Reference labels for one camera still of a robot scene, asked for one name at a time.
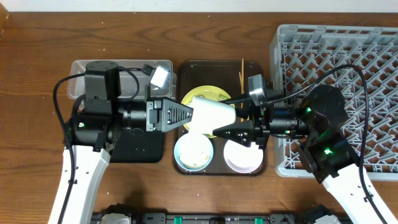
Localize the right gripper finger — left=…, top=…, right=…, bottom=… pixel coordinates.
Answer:
left=221, top=93, right=252, bottom=107
left=212, top=121, right=255, bottom=147

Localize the white cup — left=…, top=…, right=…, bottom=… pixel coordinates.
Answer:
left=188, top=96, right=236, bottom=135

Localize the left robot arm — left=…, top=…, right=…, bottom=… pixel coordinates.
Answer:
left=49, top=60, right=193, bottom=223

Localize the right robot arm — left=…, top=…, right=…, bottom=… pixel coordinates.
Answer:
left=212, top=85, right=397, bottom=223

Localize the black waste tray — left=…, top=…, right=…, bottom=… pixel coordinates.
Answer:
left=110, top=128, right=165, bottom=163

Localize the grey dishwasher rack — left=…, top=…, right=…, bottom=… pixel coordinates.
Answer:
left=270, top=24, right=397, bottom=182

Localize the pink bowl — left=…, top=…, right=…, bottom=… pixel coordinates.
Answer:
left=223, top=140, right=264, bottom=174

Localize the brown serving tray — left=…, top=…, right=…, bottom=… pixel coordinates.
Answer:
left=173, top=60, right=264, bottom=177

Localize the yellow plate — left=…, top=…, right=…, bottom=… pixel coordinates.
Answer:
left=181, top=85, right=231, bottom=138

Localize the blue bowl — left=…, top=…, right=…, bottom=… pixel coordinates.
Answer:
left=174, top=133, right=214, bottom=172

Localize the clear plastic bin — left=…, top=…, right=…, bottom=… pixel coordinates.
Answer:
left=67, top=59, right=177, bottom=110

